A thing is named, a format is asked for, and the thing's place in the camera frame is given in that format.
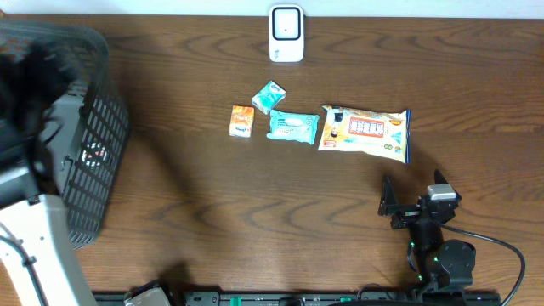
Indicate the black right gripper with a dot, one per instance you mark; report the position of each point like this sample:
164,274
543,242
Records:
389,206

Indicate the yellow snack bag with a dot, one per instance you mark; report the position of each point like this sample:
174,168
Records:
374,133

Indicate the green wet wipes pack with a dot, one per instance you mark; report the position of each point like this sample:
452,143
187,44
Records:
293,126

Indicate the green tissue pack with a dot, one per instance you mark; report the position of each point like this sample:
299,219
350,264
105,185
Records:
268,97

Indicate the orange tissue pack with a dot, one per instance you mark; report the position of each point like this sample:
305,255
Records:
241,121

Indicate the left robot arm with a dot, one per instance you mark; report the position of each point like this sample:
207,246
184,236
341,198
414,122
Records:
35,246

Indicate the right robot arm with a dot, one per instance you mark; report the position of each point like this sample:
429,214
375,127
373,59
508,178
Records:
445,266

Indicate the white barcode scanner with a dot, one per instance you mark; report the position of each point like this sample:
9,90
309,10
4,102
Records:
286,33

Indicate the grey plastic shopping basket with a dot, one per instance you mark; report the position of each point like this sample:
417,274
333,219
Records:
89,126

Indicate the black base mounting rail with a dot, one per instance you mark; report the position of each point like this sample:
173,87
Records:
367,297

